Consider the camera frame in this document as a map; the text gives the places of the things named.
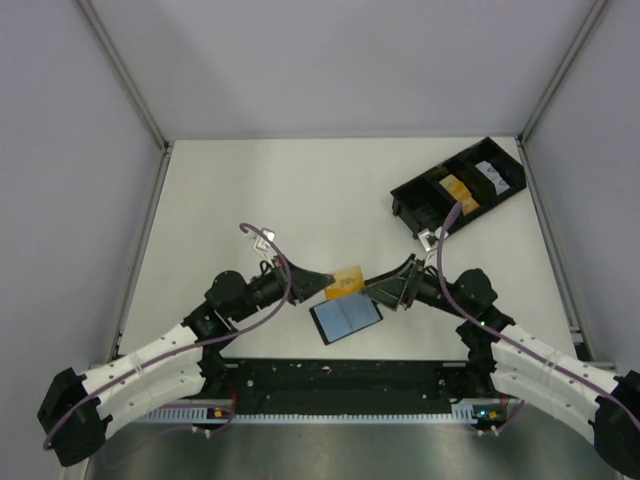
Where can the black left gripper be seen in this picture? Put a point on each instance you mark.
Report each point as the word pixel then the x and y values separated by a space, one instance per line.
pixel 291 281

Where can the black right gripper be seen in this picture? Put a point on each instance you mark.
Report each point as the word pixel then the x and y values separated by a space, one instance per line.
pixel 409 283

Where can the black leather card holder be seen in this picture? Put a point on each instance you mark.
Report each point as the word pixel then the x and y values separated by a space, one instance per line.
pixel 342 317

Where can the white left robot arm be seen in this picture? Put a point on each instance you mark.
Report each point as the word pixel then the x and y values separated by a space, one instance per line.
pixel 81 411

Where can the lower silver card in bin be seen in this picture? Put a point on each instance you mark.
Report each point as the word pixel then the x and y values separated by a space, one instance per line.
pixel 499 183

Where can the silver card in bin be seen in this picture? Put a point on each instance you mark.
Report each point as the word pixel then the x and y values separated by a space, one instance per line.
pixel 499 183
pixel 487 169

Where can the upper silver card in bin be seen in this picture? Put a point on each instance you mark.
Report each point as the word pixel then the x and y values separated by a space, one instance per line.
pixel 487 169

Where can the black left storage bin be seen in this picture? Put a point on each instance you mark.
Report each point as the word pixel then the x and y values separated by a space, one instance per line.
pixel 421 205

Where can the black storage bin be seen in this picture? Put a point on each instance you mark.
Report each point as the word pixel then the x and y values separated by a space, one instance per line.
pixel 421 205
pixel 508 167

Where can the black right storage bin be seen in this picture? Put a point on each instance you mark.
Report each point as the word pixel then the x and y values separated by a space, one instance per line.
pixel 508 167

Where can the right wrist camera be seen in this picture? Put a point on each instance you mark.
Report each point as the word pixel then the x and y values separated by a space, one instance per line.
pixel 429 239

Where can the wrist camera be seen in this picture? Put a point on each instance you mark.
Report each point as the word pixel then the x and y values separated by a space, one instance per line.
pixel 262 241
pixel 429 239

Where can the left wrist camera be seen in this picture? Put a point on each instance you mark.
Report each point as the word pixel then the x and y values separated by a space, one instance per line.
pixel 262 241

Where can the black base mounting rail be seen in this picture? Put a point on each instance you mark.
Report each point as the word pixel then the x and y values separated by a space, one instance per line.
pixel 321 386

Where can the white slotted cable duct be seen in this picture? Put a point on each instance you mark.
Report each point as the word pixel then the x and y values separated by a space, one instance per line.
pixel 459 414

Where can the aluminium corner frame post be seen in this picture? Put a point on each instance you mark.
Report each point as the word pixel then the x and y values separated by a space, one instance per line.
pixel 587 29

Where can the left aluminium frame post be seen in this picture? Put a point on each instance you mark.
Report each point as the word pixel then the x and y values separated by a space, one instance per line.
pixel 96 26

